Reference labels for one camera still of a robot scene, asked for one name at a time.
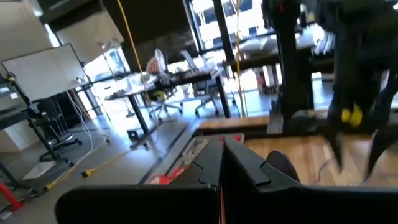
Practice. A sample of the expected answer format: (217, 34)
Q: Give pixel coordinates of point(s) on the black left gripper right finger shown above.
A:
(311, 205)

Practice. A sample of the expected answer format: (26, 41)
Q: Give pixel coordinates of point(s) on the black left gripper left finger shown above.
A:
(140, 205)

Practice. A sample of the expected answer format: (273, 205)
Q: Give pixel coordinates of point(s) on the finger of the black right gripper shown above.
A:
(379, 149)
(336, 146)

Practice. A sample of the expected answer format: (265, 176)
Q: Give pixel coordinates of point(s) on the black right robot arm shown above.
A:
(289, 62)

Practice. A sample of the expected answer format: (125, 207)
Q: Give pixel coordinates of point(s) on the red tape measure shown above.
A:
(163, 180)

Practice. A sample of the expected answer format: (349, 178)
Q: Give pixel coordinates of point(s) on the grey plastic tool case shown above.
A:
(192, 149)

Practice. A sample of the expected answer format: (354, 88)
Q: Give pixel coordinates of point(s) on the black floor stand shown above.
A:
(138, 124)

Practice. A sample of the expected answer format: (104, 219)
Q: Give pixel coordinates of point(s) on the white office chair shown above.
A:
(202, 90)
(161, 68)

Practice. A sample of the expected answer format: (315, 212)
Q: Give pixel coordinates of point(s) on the black desk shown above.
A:
(186, 77)

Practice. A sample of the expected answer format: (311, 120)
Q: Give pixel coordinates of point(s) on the white board on stand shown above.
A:
(43, 71)

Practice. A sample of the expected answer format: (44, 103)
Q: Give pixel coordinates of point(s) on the red frame piece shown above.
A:
(11, 196)

